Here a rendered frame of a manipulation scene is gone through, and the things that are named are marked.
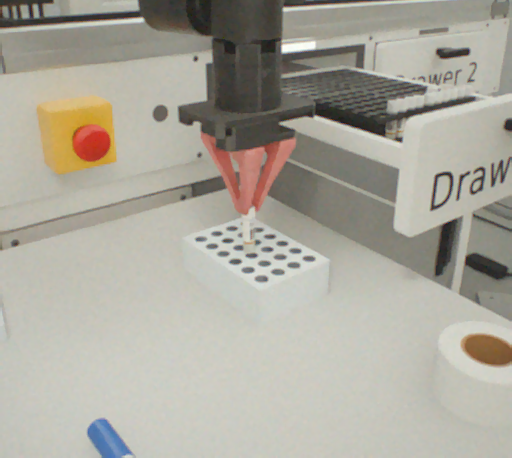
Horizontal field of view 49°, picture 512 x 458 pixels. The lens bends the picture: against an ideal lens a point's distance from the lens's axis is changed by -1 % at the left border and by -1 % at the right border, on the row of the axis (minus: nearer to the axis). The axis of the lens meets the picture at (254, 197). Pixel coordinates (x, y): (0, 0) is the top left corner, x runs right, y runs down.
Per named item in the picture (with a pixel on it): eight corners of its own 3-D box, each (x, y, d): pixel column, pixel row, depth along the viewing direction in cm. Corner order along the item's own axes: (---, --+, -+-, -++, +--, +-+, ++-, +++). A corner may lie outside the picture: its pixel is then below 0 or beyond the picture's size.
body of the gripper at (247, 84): (176, 127, 48) (171, 37, 45) (269, 108, 54) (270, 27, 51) (219, 146, 43) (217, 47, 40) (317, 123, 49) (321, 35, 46)
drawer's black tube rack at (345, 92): (468, 146, 71) (475, 95, 69) (371, 176, 62) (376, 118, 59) (343, 109, 88) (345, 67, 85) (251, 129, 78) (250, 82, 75)
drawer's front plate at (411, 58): (481, 90, 109) (490, 31, 104) (378, 113, 93) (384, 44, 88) (473, 88, 110) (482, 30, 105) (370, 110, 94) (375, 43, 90)
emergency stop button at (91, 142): (115, 159, 61) (111, 123, 59) (79, 167, 59) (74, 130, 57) (103, 152, 63) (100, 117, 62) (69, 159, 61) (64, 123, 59)
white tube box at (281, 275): (328, 294, 54) (330, 259, 53) (259, 327, 49) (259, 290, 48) (248, 245, 63) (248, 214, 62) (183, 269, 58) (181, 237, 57)
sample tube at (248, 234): (258, 251, 53) (257, 206, 51) (247, 255, 53) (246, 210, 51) (250, 246, 54) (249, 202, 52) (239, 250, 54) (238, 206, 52)
